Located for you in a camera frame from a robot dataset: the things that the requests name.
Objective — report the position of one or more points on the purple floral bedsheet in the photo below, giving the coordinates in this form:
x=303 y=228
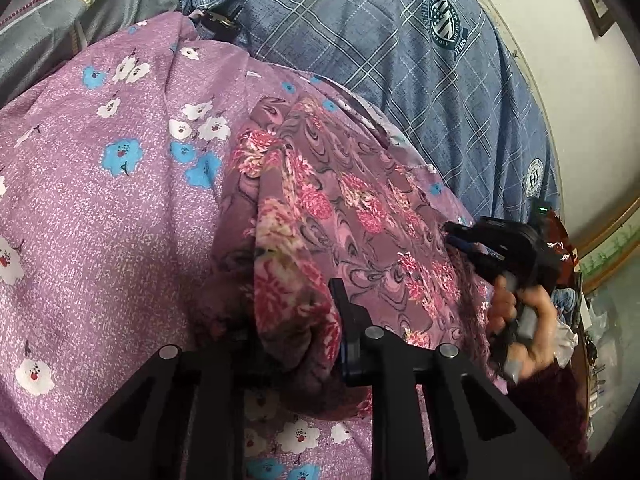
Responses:
x=111 y=183

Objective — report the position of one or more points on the dark pink floral garment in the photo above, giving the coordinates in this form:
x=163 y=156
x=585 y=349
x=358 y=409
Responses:
x=306 y=198

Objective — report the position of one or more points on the grey plaid pillow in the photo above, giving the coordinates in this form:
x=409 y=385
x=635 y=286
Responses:
x=39 y=35

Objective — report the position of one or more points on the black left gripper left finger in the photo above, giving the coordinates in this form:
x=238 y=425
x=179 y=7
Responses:
x=179 y=416

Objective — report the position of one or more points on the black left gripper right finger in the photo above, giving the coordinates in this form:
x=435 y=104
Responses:
x=435 y=415

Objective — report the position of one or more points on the person's right hand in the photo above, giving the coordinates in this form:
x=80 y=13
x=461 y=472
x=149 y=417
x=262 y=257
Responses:
x=521 y=329

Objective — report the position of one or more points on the blue plaid blanket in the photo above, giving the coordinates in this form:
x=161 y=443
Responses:
x=437 y=69

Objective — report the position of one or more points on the dark red patterned cloth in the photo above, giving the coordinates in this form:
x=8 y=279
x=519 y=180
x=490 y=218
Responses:
x=554 y=233

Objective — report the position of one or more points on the small black metal clip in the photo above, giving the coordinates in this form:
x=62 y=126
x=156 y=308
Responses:
x=217 y=22

